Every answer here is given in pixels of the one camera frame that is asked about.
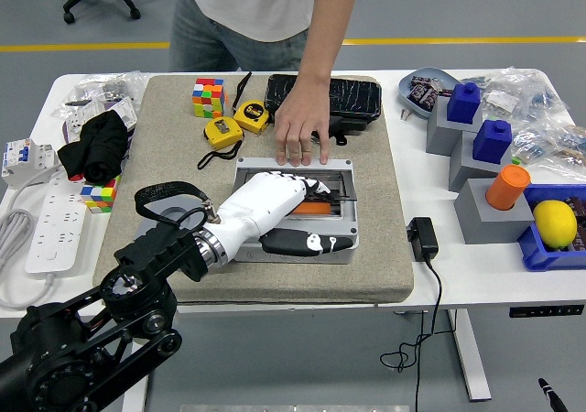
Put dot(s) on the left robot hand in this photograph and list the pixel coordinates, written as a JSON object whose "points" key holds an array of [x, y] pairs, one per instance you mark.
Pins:
{"points": [[256, 206]]}

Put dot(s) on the small metal clip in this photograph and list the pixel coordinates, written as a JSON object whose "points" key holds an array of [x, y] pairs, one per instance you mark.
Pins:
{"points": [[405, 114]]}

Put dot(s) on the yellow lemon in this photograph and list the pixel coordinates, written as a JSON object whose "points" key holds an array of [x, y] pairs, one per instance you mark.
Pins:
{"points": [[555, 224]]}

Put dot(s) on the small red object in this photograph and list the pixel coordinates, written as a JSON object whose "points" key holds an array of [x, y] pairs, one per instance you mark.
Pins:
{"points": [[78, 176]]}

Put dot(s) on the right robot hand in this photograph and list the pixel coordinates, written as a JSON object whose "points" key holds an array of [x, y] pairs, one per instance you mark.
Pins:
{"points": [[551, 396]]}

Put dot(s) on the black cloth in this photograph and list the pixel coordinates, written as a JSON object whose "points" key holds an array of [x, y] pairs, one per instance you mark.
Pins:
{"points": [[96, 146]]}

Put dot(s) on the black bag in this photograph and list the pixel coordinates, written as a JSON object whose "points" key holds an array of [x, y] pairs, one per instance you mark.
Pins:
{"points": [[357, 100]]}

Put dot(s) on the grey junction box clear lid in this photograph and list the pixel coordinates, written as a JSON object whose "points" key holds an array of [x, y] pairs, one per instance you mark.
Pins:
{"points": [[348, 224]]}

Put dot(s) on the dark snack packets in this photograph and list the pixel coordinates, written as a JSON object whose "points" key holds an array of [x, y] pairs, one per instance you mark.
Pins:
{"points": [[423, 92]]}

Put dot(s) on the clear bag of parts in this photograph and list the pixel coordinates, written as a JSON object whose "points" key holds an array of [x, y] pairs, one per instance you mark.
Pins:
{"points": [[554, 148], [110, 84], [522, 91]]}

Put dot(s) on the black power adapter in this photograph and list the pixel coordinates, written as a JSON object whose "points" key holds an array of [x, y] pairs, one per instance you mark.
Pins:
{"points": [[423, 240]]}

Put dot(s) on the grey holder block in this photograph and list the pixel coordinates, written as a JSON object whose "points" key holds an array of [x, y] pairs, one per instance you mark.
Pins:
{"points": [[165, 208], [467, 174], [441, 137], [485, 224]]}

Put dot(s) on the orange cylinder battery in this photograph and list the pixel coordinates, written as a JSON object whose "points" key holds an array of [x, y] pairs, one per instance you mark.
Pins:
{"points": [[508, 187], [316, 208]]}

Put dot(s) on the person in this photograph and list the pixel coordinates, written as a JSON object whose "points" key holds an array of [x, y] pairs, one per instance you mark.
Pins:
{"points": [[252, 0]]}

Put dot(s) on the colourful puzzle cube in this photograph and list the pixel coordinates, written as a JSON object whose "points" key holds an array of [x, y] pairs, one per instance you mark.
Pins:
{"points": [[100, 194], [208, 98]]}

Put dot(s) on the yellow tape measure small label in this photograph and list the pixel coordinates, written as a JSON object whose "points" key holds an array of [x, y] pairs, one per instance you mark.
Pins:
{"points": [[222, 132]]}

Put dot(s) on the blue bottle-shaped block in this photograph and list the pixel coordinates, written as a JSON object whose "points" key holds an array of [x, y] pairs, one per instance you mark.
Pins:
{"points": [[492, 144], [464, 105]]}

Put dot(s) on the grey-brown mat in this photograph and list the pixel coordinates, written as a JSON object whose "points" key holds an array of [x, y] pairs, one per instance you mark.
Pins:
{"points": [[366, 178]]}

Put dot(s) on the white wall socket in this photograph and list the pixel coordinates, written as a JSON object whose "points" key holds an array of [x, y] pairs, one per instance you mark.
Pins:
{"points": [[123, 112], [75, 123]]}

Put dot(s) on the blue storage bin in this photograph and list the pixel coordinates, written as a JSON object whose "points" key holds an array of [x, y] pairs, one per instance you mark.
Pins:
{"points": [[535, 252]]}

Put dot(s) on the person's left hand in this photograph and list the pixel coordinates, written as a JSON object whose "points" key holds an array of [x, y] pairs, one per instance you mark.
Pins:
{"points": [[302, 123]]}

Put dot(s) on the yellow tape measure 5m print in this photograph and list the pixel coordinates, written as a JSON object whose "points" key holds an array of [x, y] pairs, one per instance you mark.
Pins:
{"points": [[252, 114]]}

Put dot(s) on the blue-grey dish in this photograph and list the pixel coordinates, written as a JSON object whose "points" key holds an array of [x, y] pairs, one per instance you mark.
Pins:
{"points": [[407, 98]]}

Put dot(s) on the black table control panel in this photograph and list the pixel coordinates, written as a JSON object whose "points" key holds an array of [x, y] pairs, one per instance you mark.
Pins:
{"points": [[547, 312]]}

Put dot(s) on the white power strip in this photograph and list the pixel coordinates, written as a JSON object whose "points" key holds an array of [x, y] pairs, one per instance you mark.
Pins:
{"points": [[57, 224]]}

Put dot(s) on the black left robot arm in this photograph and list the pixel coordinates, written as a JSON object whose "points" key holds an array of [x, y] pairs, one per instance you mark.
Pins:
{"points": [[155, 252]]}

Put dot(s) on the person's left forearm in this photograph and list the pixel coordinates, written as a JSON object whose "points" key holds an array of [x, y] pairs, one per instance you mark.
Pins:
{"points": [[320, 59]]}

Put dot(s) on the white table leg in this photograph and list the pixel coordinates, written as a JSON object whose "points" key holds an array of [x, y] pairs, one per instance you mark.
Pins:
{"points": [[142, 398], [471, 357]]}

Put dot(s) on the white circuit breaker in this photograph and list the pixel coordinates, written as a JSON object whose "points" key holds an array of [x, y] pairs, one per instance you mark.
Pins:
{"points": [[23, 160]]}

